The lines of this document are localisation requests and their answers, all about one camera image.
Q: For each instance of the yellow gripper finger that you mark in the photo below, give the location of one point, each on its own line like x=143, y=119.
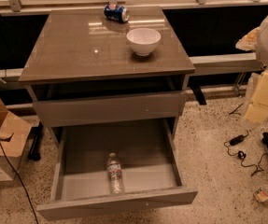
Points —
x=255, y=110

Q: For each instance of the clear plastic water bottle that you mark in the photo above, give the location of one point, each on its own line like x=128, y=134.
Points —
x=115, y=174

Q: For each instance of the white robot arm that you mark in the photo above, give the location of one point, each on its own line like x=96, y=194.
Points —
x=256, y=40

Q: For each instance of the small bottle on floor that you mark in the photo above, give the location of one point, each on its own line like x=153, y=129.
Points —
x=261, y=194

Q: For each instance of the open grey middle drawer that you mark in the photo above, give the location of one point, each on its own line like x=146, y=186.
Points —
x=150, y=173

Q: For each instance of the closed grey top drawer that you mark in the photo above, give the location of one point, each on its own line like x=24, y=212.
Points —
x=71, y=112

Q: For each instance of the white ceramic bowl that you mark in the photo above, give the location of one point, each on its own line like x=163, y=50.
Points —
x=143, y=41

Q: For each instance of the blue soda can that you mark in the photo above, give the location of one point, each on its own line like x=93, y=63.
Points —
x=116, y=12

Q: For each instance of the grey cabinet with glossy top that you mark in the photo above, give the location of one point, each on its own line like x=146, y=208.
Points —
x=81, y=54

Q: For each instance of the black stand leg left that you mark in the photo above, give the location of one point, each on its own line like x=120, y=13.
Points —
x=35, y=138

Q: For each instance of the brown cardboard box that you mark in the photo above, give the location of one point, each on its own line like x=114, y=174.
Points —
x=14, y=132

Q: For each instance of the black power adapter with cable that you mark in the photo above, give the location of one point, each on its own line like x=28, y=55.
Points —
x=244, y=160

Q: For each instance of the metal window rail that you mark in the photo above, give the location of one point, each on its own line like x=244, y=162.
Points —
x=225, y=64

